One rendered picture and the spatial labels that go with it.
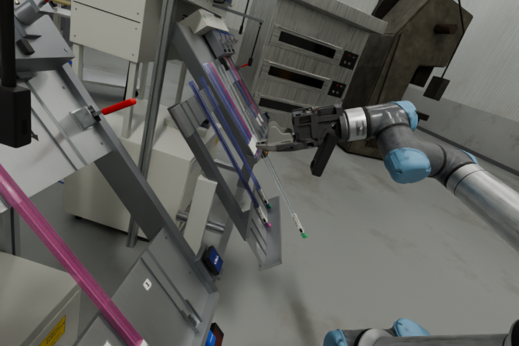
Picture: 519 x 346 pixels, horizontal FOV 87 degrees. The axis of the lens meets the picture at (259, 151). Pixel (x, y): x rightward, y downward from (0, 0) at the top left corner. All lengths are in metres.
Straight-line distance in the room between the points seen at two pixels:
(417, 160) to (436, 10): 4.40
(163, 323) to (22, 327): 0.31
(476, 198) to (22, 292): 0.94
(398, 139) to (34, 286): 0.85
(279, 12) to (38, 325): 3.40
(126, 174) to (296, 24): 3.33
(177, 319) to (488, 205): 0.59
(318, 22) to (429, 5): 1.65
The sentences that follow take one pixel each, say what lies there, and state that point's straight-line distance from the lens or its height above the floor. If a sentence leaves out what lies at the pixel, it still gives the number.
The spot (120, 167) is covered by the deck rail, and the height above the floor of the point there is 0.96.
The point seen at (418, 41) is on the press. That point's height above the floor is 1.89.
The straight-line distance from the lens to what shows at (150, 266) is 0.57.
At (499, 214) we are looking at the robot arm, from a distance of 0.63.
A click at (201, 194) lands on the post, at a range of 0.86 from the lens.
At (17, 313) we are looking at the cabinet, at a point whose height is 0.62.
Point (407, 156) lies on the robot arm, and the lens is 0.60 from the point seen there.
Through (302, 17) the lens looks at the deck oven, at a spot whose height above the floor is 1.64.
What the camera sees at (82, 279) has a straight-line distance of 0.46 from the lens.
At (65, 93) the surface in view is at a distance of 0.58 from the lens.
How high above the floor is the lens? 1.25
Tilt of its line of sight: 21 degrees down
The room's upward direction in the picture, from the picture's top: 18 degrees clockwise
